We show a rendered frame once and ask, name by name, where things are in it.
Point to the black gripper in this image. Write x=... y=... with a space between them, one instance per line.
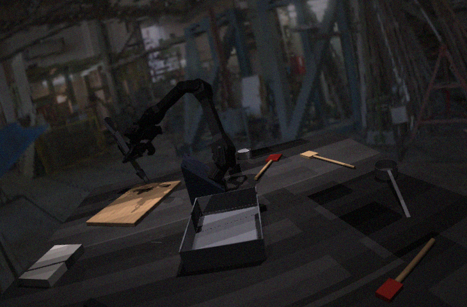
x=137 y=149

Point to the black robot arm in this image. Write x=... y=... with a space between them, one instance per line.
x=221 y=145

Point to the grey saucepan with long handle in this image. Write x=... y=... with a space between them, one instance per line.
x=387 y=169

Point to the light brown wooden board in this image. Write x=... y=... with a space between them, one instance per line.
x=132 y=207

